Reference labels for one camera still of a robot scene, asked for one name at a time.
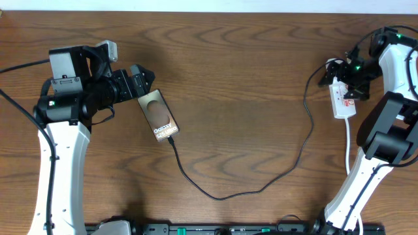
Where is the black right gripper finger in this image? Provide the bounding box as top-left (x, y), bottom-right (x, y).
top-left (344, 83), bottom-right (370, 101)
top-left (318, 61), bottom-right (342, 87)

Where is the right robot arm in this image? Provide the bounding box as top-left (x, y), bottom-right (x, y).
top-left (310, 25), bottom-right (417, 234)

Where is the black USB charging cable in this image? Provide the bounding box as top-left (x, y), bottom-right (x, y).
top-left (167, 58), bottom-right (344, 202)

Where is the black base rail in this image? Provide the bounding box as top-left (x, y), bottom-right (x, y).
top-left (84, 223), bottom-right (387, 235)

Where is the white power strip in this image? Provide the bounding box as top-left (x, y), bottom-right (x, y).
top-left (329, 81), bottom-right (357, 119)

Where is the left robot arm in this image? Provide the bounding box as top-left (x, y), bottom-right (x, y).
top-left (29, 40), bottom-right (155, 234)

